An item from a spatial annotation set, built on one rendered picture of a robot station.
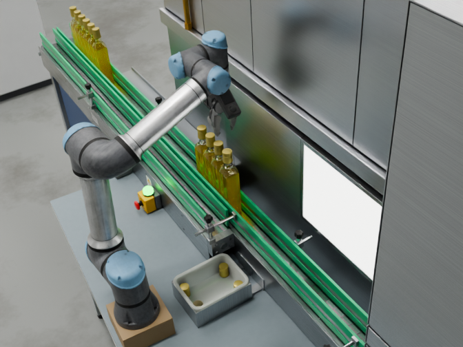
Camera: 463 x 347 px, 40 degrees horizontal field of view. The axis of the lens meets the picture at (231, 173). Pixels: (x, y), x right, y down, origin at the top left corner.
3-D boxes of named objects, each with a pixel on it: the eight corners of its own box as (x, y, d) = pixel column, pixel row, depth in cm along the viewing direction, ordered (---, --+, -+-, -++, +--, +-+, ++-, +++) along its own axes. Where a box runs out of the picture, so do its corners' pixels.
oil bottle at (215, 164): (233, 202, 242) (230, 158, 229) (221, 208, 240) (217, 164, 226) (226, 194, 246) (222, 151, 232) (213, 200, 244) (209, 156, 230)
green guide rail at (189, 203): (212, 234, 230) (210, 218, 225) (209, 235, 229) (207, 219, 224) (44, 45, 346) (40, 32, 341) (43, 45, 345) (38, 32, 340)
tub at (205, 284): (253, 297, 223) (251, 281, 218) (198, 328, 215) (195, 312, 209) (226, 266, 235) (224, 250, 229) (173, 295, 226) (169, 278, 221)
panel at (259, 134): (394, 293, 193) (407, 211, 171) (386, 297, 192) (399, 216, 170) (233, 146, 253) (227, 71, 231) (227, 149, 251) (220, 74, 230)
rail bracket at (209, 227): (238, 231, 230) (236, 206, 222) (198, 251, 224) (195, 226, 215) (234, 226, 232) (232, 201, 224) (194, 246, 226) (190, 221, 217)
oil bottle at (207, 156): (226, 194, 246) (222, 150, 232) (213, 200, 244) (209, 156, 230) (218, 186, 250) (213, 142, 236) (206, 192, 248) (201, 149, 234)
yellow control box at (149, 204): (162, 208, 261) (160, 194, 257) (146, 215, 259) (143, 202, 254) (154, 198, 266) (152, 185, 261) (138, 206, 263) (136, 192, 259)
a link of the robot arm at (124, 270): (123, 312, 200) (114, 282, 191) (105, 287, 209) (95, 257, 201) (156, 292, 205) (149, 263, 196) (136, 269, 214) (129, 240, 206)
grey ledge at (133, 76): (235, 183, 265) (234, 162, 258) (218, 191, 262) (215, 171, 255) (135, 85, 328) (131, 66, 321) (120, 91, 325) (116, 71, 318)
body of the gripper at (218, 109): (222, 98, 217) (220, 67, 209) (235, 109, 211) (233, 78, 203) (202, 106, 214) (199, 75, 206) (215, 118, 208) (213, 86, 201)
